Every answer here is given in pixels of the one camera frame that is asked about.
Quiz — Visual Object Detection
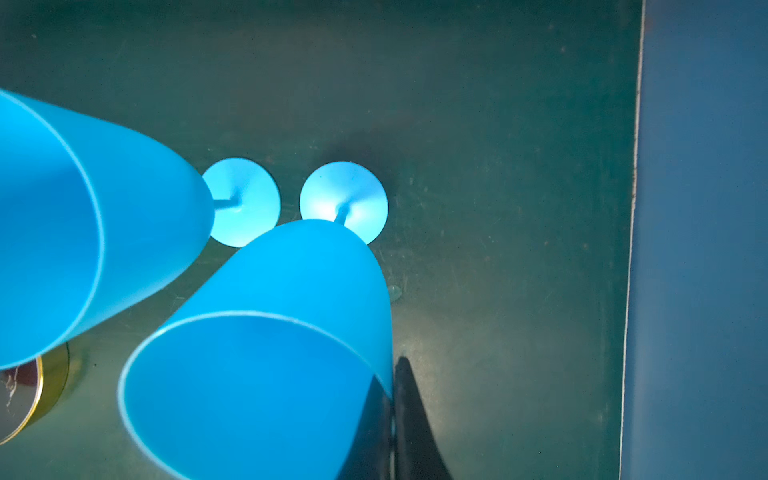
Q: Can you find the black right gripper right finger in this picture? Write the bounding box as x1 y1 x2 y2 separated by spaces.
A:
393 356 452 479

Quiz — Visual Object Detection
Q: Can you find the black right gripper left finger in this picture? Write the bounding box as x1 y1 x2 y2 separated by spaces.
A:
337 377 393 480

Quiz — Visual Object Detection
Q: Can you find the blue wine glass front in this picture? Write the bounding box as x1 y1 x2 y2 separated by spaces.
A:
117 161 394 479

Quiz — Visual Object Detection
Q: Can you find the blue wine glass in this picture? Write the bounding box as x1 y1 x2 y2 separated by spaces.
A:
117 161 394 479
1 91 281 369

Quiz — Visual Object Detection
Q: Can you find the gold wire wine glass rack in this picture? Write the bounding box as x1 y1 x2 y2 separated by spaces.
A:
1 343 70 444

